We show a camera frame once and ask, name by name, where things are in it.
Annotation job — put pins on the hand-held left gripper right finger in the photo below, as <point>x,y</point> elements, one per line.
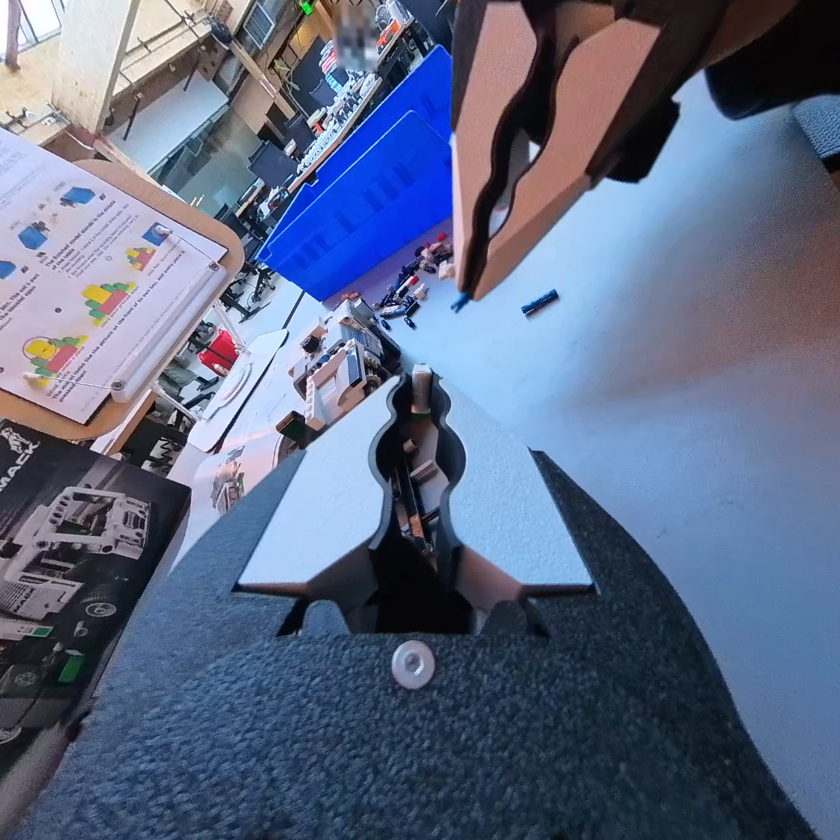
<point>512,518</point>

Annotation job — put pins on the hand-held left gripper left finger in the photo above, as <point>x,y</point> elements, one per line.
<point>321,512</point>

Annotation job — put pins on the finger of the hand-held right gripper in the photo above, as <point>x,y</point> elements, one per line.
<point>630,85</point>
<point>485,98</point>

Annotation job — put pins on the white lego truck model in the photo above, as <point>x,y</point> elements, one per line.
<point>341,367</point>

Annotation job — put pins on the white lego beam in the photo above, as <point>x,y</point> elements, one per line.
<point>421,394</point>

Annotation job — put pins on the blue lego pin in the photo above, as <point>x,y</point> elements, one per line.
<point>540,302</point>
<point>460,302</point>

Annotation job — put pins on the lego instruction booklet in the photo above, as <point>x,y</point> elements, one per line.
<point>233,479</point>

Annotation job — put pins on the pile of small lego pieces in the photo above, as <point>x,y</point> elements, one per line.
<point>420,275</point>

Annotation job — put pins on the dark lego set box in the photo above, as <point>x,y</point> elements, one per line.
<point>72,558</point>

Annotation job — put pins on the person's right hand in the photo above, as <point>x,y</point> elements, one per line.
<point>781,72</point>

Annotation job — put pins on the white shaped card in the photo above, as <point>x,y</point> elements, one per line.
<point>243,380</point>

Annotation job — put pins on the blue plastic bin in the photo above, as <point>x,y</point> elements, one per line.
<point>367,197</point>

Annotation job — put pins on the grey mesh chair seat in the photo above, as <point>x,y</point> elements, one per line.
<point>820,131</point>

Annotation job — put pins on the red storage box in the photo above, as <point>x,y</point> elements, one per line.
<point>220,351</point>

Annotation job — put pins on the black computer monitor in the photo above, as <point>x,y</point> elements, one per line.
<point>272,164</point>

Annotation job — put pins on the white clip bar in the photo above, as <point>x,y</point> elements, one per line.
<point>167,334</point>

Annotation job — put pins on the instruction sheet on clipboard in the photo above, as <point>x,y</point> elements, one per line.
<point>216,223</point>

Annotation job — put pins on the printed instruction sheet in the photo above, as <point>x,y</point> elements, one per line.
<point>85,275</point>

